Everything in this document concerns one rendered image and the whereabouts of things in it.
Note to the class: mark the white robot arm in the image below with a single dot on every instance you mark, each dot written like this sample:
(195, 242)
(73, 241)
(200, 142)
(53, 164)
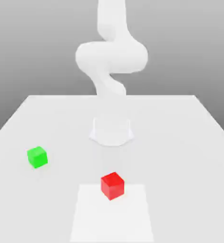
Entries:
(111, 57)

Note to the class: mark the small green cube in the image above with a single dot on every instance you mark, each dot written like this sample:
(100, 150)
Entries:
(37, 157)

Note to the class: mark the small red cube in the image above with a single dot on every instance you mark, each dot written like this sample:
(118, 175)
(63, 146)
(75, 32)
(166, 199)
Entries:
(112, 186)

